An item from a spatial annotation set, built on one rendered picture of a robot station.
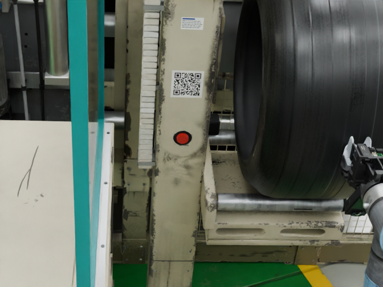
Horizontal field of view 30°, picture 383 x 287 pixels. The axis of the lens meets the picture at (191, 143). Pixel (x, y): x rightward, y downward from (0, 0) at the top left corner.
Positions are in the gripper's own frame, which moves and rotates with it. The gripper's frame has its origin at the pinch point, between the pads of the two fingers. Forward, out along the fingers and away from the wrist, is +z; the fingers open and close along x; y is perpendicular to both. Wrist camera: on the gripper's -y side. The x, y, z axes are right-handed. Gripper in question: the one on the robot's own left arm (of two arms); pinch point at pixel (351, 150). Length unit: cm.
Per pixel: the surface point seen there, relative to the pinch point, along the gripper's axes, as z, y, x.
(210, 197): 15.6, -24.6, 27.2
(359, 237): 72, -82, -38
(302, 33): 10.1, 22.3, 12.2
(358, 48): 8.0, 20.3, 0.5
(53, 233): -33, 2, 61
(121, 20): 102, -14, 50
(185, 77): 22.2, 5.0, 35.0
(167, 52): 21.6, 11.7, 39.6
